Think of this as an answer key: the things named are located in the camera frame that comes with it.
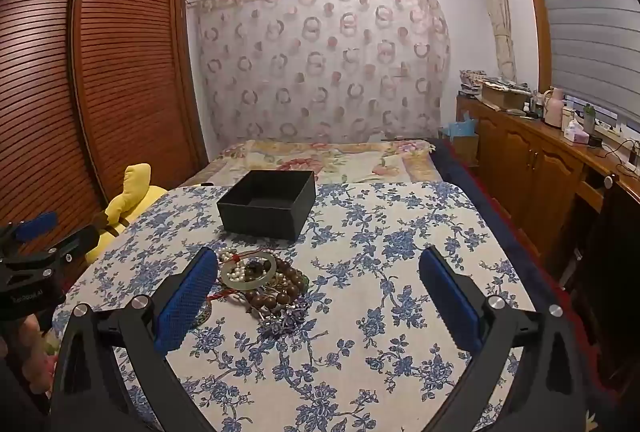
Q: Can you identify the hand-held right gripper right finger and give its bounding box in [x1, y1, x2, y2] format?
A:
[418, 246, 588, 432]

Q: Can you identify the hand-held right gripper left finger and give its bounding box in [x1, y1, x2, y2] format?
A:
[50, 246, 221, 432]

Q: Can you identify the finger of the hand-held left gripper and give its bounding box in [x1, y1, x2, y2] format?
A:
[0, 212, 58, 257]
[20, 226, 101, 273]

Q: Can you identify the red cord pendant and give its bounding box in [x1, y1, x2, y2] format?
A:
[200, 250, 273, 328]

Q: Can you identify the pale green jade bangle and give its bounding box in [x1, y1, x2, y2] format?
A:
[220, 251, 277, 289]

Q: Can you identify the brown wooden bead bracelet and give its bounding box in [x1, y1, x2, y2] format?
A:
[245, 257, 311, 313]

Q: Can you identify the purple crystal bead strand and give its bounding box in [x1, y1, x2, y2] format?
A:
[257, 307, 308, 338]

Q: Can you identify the black square box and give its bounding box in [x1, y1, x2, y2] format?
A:
[216, 170, 317, 241]

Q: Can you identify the yellow plush toy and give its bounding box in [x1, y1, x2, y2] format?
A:
[85, 163, 168, 265]

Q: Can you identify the dark blue bedspread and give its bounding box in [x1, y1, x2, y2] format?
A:
[430, 139, 551, 303]

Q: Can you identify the blue floral tablecloth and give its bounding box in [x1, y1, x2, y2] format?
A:
[52, 182, 538, 432]

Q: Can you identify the wooden sideboard cabinet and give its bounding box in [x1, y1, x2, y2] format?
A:
[455, 94, 640, 263]

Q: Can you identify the cardboard box with blue paper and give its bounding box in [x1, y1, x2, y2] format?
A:
[439, 112, 480, 167]

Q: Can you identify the dark furniture piece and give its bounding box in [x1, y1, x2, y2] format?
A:
[570, 177, 640, 393]

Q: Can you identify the floral bed blanket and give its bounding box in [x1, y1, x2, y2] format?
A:
[180, 139, 443, 187]

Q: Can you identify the brown louvered wooden wardrobe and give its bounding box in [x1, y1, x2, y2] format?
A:
[0, 0, 208, 263]

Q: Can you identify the tissue box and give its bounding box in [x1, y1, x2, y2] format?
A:
[562, 119, 591, 145]

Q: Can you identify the flat cardboard box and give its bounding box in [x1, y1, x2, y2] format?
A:
[480, 79, 531, 110]

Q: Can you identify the pink thermos jug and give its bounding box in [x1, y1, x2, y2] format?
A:
[542, 88, 566, 129]

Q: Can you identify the stack of papers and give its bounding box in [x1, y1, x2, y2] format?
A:
[460, 69, 501, 100]

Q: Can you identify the circle patterned curtain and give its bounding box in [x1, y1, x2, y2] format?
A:
[187, 0, 451, 145]

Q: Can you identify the beige window curtain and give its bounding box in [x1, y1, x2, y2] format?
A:
[467, 0, 518, 82]

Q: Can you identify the grey window blind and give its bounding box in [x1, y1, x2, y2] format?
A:
[520, 0, 640, 123]

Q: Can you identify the black cable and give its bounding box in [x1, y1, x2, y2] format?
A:
[600, 139, 640, 177]

